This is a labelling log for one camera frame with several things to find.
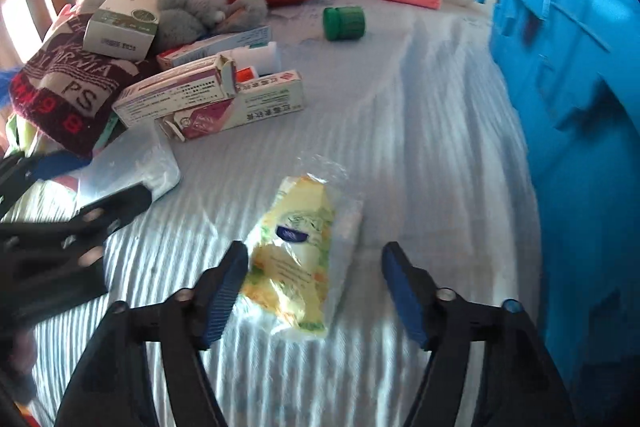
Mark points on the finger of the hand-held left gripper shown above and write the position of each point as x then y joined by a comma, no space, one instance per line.
60,166
50,257

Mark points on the white ointment tube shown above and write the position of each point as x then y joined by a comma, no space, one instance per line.
255,57

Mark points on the white green medicine box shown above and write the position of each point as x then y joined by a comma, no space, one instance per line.
122,27

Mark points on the blue white medicine box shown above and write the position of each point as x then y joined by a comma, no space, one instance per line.
220,47

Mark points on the maroon knitted hat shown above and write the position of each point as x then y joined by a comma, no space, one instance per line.
75,82

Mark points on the green bottle cap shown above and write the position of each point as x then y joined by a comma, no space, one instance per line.
344,23

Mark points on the grey plush toy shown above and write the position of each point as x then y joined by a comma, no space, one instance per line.
200,4

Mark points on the blue plastic crate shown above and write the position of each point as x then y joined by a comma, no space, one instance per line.
575,107

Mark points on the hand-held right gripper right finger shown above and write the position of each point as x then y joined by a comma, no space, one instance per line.
405,297

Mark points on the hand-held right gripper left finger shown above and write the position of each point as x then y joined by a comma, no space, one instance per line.
225,302

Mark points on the purple white medicine box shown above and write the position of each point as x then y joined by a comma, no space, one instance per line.
170,94

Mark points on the yellow tissue pack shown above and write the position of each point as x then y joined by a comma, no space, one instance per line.
295,257

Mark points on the clear plastic bag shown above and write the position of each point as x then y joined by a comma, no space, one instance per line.
135,162

